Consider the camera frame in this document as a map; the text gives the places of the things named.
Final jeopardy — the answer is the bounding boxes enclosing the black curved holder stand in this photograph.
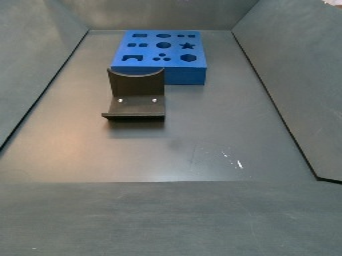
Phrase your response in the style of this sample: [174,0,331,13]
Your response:
[102,69,166,120]

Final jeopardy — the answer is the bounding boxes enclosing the blue shape sorter block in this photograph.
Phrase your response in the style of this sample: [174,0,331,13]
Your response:
[111,30,207,85]

